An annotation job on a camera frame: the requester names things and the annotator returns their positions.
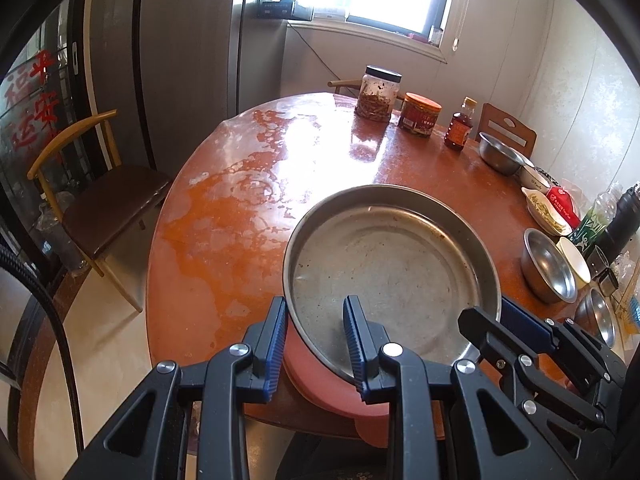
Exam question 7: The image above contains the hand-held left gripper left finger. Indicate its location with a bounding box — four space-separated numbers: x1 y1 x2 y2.
65 296 289 480

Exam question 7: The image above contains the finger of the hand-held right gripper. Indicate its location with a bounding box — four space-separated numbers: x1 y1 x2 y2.
457 307 608 436
500 297 628 386

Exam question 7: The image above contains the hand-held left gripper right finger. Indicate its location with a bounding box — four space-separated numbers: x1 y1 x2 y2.
342 295 576 480

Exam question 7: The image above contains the pink plastic plate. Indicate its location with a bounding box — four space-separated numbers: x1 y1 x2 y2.
282 320 391 448

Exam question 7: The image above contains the wide steel bowl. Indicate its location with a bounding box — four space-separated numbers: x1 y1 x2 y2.
521 228 578 305

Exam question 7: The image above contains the small deep steel bowl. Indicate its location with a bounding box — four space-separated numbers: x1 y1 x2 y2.
574 287 617 346

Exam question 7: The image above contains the yellow bowl with handle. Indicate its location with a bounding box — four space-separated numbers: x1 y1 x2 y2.
555 236 592 291

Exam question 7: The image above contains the shallow round steel plate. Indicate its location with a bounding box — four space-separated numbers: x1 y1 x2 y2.
282 185 502 381

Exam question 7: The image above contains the small steel thermos cup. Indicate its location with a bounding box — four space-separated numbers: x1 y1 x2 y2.
597 267 621 297

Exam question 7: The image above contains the clear plastic cup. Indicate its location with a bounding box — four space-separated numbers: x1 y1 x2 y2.
585 247 611 281

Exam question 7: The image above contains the white oval dish with food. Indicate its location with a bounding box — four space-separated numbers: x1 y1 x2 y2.
521 187 573 237

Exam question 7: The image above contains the clear bottle with green label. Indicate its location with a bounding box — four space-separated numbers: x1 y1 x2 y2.
567 187 623 261

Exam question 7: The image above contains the red tissue packet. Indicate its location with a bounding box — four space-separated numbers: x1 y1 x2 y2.
545 186 582 231

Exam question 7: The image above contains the black thermos flask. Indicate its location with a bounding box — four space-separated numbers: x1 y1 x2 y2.
597 185 640 266

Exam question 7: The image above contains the white ceramic bowl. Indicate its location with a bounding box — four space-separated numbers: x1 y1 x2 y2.
517 165 551 191

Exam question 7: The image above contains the wooden chair with metal plate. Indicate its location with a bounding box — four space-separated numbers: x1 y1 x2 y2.
477 103 537 158

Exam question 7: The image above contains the brown sauce bottle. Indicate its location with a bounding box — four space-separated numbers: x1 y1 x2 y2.
444 97 478 151

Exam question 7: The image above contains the wooden chair with brown seat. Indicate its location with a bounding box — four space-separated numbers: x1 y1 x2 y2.
27 109 173 313

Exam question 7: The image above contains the red-label jar with orange lid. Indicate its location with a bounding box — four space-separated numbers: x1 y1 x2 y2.
397 92 443 138

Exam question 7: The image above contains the clear jar with black lid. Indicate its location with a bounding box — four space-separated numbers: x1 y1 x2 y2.
355 65 403 123

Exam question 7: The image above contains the grey refrigerator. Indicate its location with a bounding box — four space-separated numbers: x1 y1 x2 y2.
85 0 288 181

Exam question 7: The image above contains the glass door with red print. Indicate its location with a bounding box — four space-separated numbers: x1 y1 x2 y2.
0 0 96 281

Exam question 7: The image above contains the thin black wall cable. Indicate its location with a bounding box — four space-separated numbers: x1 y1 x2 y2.
287 22 346 83

